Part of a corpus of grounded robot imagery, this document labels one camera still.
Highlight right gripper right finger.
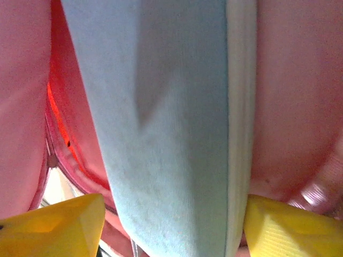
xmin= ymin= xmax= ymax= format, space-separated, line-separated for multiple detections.
xmin=243 ymin=194 xmax=343 ymax=257

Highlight pink backpack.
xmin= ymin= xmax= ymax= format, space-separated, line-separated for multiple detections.
xmin=0 ymin=0 xmax=343 ymax=257

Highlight blue-grey pencil case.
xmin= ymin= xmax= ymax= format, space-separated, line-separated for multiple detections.
xmin=60 ymin=0 xmax=259 ymax=257

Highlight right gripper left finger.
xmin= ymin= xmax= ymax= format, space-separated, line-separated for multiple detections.
xmin=0 ymin=194 xmax=106 ymax=257

